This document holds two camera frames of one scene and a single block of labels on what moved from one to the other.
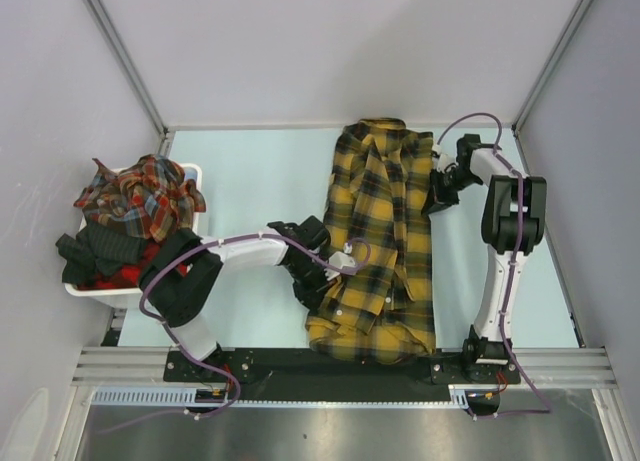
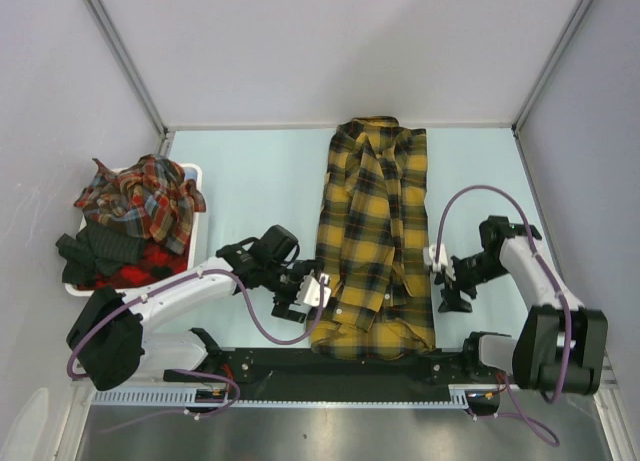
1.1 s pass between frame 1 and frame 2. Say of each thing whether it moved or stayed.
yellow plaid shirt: stayed
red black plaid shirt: stayed
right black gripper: moved
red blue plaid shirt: stayed
